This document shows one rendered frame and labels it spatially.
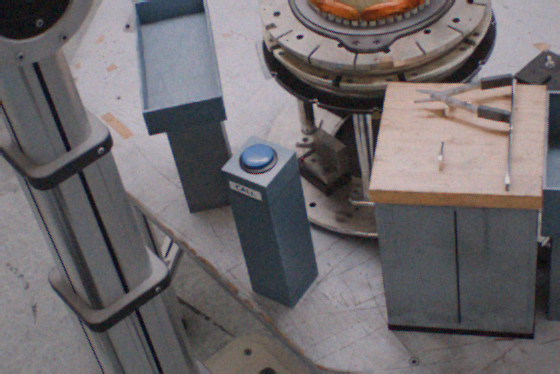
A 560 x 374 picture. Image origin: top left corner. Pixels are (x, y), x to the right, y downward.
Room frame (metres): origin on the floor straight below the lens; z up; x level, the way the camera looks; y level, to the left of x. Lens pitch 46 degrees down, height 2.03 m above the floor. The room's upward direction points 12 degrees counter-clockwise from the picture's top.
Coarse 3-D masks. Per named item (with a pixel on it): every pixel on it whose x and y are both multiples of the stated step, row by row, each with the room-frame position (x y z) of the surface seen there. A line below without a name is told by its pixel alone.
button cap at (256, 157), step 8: (256, 144) 1.04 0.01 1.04; (248, 152) 1.03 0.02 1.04; (256, 152) 1.02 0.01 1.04; (264, 152) 1.02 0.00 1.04; (272, 152) 1.02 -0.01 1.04; (248, 160) 1.01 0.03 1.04; (256, 160) 1.01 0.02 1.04; (264, 160) 1.01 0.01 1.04; (272, 160) 1.01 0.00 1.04; (248, 168) 1.01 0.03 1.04; (256, 168) 1.00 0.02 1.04
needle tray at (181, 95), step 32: (160, 0) 1.36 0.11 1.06; (192, 0) 1.36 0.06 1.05; (160, 32) 1.33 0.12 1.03; (192, 32) 1.32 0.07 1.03; (160, 64) 1.26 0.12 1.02; (192, 64) 1.25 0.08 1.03; (160, 96) 1.19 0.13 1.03; (192, 96) 1.18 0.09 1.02; (160, 128) 1.12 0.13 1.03; (192, 128) 1.19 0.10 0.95; (224, 128) 1.26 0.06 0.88; (192, 160) 1.19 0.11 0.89; (224, 160) 1.19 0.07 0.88; (192, 192) 1.19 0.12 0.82; (224, 192) 1.19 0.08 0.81
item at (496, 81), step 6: (480, 78) 1.02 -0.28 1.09; (486, 78) 1.01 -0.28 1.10; (492, 78) 1.01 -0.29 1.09; (498, 78) 1.01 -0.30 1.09; (504, 78) 1.01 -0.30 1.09; (510, 78) 1.01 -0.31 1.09; (486, 84) 1.01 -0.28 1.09; (492, 84) 1.01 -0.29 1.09; (498, 84) 1.01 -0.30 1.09; (504, 84) 1.01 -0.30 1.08; (510, 84) 1.01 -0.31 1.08
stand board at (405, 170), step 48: (480, 96) 1.02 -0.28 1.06; (528, 96) 1.00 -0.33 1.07; (384, 144) 0.97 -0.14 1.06; (432, 144) 0.95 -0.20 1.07; (480, 144) 0.93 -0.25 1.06; (528, 144) 0.92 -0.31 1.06; (384, 192) 0.89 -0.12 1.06; (432, 192) 0.88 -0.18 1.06; (480, 192) 0.86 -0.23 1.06; (528, 192) 0.84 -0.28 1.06
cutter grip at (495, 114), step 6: (480, 108) 0.96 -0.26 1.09; (486, 108) 0.96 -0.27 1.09; (492, 108) 0.96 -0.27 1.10; (498, 108) 0.96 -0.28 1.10; (480, 114) 0.96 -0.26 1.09; (486, 114) 0.96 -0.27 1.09; (492, 114) 0.95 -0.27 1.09; (498, 114) 0.95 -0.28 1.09; (504, 114) 0.95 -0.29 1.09; (510, 114) 0.95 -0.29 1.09; (492, 120) 0.95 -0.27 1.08; (498, 120) 0.95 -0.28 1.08; (504, 120) 0.95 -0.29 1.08; (510, 120) 0.95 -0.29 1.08
